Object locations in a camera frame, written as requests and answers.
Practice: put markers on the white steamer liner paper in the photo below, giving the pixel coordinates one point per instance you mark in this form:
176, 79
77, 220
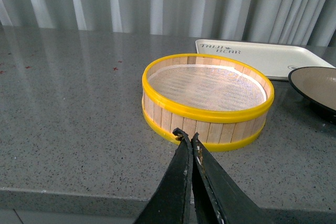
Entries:
208, 87

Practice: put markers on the grey pleated curtain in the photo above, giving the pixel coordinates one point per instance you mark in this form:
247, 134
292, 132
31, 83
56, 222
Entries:
292, 22

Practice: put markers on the cream rectangular tray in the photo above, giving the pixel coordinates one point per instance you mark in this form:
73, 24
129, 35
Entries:
274, 61

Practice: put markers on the wooden steamer yellow rims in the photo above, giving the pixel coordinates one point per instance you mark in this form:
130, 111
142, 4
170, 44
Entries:
218, 130

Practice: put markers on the beige plate black rim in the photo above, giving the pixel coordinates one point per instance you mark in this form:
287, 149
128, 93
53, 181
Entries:
317, 85

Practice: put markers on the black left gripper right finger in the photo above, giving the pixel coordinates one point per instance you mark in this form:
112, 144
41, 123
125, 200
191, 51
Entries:
217, 197

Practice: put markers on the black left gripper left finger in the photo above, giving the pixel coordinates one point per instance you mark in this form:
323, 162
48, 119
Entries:
171, 201

